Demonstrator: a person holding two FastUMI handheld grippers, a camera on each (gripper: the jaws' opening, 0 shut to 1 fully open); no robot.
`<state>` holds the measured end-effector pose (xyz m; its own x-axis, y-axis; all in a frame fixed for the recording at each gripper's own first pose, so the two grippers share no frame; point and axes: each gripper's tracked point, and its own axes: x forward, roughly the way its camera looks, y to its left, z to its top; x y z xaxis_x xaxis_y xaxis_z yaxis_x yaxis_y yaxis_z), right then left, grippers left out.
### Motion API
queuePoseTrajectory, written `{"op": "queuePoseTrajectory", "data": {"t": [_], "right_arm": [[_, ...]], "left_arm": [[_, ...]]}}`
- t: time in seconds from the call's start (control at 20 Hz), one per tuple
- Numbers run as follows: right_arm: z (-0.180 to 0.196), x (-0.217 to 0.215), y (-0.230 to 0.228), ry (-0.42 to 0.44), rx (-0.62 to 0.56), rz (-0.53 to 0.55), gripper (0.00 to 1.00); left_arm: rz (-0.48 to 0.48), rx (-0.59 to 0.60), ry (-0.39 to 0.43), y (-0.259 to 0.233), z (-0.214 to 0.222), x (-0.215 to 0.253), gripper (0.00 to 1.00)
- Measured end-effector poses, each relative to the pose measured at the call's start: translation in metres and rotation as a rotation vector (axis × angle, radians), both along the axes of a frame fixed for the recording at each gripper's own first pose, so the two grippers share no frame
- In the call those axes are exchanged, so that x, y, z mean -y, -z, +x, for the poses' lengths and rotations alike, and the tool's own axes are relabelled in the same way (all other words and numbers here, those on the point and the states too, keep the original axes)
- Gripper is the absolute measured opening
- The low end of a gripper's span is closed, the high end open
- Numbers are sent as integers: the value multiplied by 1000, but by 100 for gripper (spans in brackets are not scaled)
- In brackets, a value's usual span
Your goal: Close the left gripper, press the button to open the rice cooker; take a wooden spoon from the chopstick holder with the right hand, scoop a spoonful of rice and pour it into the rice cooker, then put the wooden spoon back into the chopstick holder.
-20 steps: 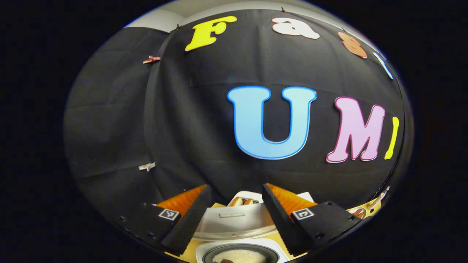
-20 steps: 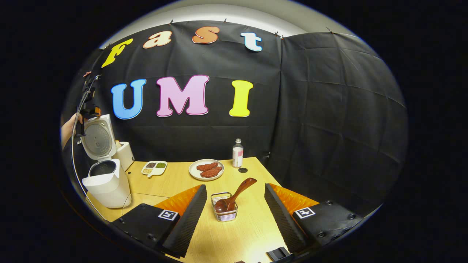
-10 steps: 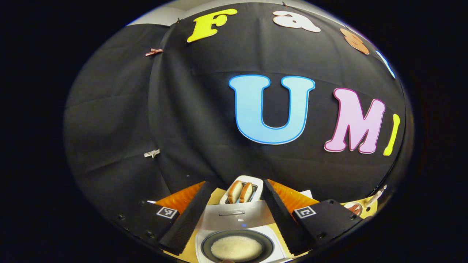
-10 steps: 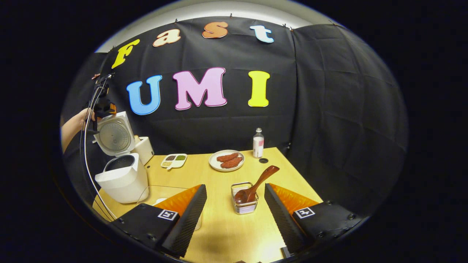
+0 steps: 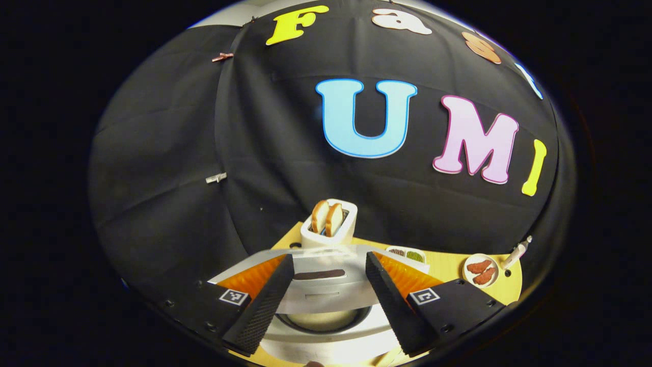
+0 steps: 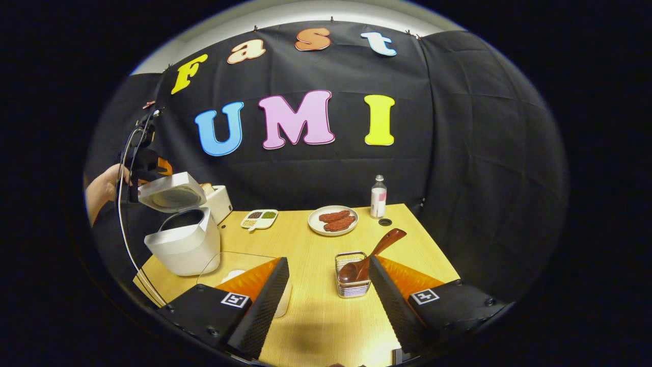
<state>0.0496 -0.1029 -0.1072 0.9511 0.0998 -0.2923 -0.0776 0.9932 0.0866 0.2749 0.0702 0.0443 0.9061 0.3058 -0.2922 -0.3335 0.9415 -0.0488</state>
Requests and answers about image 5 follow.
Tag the white rice cooker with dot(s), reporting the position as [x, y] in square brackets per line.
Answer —
[326, 293]

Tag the clear plastic bottle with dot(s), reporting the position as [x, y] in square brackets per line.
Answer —
[515, 254]

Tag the white divided grain dish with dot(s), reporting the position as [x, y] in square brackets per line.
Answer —
[407, 252]

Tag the toasted bread slice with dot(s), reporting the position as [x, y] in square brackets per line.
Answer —
[334, 220]
[319, 216]

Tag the red meat slice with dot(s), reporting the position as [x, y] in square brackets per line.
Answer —
[485, 276]
[479, 266]

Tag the pink clothes peg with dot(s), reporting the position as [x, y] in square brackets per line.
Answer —
[222, 57]

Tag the black backdrop cloth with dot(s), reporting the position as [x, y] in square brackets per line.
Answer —
[163, 153]

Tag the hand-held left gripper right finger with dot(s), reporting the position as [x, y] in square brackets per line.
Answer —
[392, 306]

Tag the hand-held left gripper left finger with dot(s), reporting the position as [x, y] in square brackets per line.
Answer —
[265, 306]

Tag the white toaster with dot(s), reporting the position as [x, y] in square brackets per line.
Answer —
[346, 232]

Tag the silver metal clip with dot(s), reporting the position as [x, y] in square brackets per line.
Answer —
[216, 178]

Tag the white round plate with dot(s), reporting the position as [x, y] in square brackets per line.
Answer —
[467, 278]

